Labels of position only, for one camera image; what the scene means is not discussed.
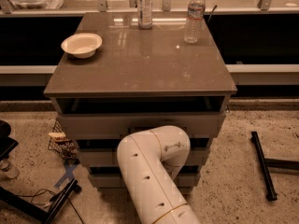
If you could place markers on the grey bottom drawer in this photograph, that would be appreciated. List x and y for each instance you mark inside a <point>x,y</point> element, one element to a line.
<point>109,181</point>

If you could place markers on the grey drawer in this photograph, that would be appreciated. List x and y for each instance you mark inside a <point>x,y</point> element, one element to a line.
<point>109,181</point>
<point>107,157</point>
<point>113,126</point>

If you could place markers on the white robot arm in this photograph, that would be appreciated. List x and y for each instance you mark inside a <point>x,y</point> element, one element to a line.
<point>149,162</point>

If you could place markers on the grey drawer cabinet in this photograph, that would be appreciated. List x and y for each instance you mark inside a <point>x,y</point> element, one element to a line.
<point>141,72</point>

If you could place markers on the grey top drawer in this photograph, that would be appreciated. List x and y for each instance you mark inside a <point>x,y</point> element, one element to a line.
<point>113,126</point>

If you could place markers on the grey middle drawer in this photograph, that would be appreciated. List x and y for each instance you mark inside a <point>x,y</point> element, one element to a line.
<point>107,157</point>

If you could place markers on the white paper bowl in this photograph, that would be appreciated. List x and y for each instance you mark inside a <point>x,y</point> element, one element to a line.
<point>82,45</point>

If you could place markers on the blue tape cross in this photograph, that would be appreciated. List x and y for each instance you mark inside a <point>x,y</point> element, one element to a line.
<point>69,167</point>

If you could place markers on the clear water bottle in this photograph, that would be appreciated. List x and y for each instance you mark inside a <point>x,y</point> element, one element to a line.
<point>193,25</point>

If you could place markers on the labelled drink bottle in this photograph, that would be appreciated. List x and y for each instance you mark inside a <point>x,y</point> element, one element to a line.
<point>144,13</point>

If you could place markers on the black stand leg right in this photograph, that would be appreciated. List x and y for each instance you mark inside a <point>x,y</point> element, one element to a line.
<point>265,163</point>

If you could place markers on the black stand leg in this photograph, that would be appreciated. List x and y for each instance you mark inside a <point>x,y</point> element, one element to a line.
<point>43,212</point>
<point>265,163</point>

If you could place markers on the black stand leg left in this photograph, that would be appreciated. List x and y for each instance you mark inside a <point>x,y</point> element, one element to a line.
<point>43,212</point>

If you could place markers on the plastic bottle on floor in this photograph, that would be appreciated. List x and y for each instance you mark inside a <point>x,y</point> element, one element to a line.
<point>9,169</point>

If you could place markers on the wire basket with snacks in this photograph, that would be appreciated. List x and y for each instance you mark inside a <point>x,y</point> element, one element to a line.
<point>60,144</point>

